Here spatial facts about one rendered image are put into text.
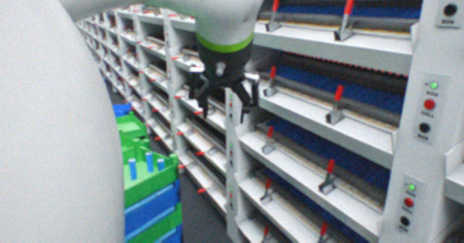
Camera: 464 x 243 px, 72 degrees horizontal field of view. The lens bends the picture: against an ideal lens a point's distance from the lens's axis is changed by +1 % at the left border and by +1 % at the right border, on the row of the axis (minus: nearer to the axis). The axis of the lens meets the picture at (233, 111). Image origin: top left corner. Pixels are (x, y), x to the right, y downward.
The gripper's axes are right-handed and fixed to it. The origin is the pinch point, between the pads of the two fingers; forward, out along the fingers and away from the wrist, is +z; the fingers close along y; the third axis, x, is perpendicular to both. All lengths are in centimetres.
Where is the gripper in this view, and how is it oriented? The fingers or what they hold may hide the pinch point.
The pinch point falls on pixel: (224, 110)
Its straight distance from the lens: 73.1
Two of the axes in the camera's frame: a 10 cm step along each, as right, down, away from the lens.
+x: 1.3, -8.7, 4.8
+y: 9.9, 1.3, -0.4
